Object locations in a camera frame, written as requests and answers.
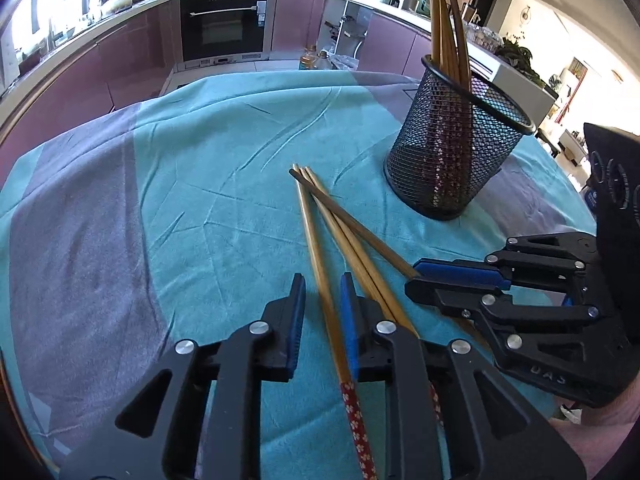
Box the white kitchen countertop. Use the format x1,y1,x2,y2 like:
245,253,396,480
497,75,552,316
277,0,558,106

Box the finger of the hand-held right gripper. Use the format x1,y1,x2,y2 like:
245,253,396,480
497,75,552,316
414,232,599,292
405,279,601,352

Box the leafy green vegetables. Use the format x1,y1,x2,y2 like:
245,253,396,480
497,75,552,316
495,35,546,86

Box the built-in black oven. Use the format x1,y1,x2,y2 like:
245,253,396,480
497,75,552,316
179,0,272,63

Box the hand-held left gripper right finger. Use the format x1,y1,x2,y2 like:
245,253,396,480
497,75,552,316
340,272,586,480

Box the clear plastic food box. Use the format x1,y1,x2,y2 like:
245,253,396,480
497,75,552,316
470,25,501,49

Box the teal and grey tablecloth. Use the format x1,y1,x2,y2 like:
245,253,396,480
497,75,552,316
0,69,601,480

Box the person's right forearm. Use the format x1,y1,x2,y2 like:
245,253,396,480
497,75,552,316
550,400,640,480

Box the red-tipped bamboo chopstick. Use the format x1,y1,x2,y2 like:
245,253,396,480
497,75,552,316
292,162,378,480
298,166,401,326
305,166,446,428

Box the pink base cabinets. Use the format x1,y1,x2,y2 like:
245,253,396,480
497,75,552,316
357,10,433,78
0,0,173,171

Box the bunch of wooden chopsticks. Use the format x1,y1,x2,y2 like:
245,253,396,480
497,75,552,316
424,0,473,211

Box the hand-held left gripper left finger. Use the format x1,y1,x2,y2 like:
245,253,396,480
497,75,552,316
60,273,307,480

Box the dark brown single chopstick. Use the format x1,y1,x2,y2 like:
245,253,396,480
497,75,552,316
288,168,421,281

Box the black mesh pen holder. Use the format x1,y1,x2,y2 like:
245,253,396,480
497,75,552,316
384,54,537,221

